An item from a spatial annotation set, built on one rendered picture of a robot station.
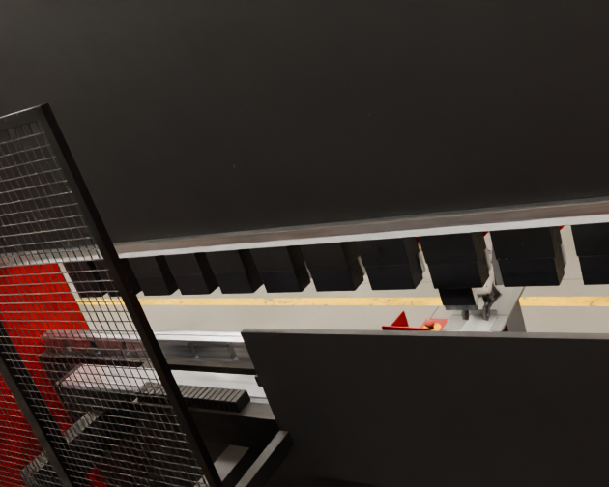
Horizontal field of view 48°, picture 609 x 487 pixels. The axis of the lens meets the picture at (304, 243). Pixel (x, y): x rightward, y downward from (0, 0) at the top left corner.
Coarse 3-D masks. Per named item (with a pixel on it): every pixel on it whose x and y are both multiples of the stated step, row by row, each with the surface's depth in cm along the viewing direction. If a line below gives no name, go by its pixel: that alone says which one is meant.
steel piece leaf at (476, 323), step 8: (472, 312) 206; (480, 312) 205; (496, 312) 202; (472, 320) 204; (480, 320) 202; (488, 320) 201; (464, 328) 201; (472, 328) 200; (480, 328) 199; (488, 328) 197
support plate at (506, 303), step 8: (504, 288) 216; (512, 288) 214; (520, 288) 212; (504, 296) 211; (512, 296) 210; (520, 296) 210; (480, 304) 211; (496, 304) 208; (504, 304) 206; (512, 304) 205; (456, 312) 211; (504, 312) 203; (456, 320) 207; (464, 320) 206; (496, 320) 200; (504, 320) 199; (448, 328) 205; (456, 328) 203; (496, 328) 196; (504, 328) 196
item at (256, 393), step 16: (80, 368) 267; (112, 368) 258; (64, 384) 259; (80, 384) 254; (96, 384) 250; (128, 384) 242; (192, 384) 227; (208, 384) 223; (224, 384) 220; (240, 384) 217; (256, 384) 214; (64, 400) 263; (80, 400) 257; (96, 400) 251; (128, 400) 239; (256, 400) 205
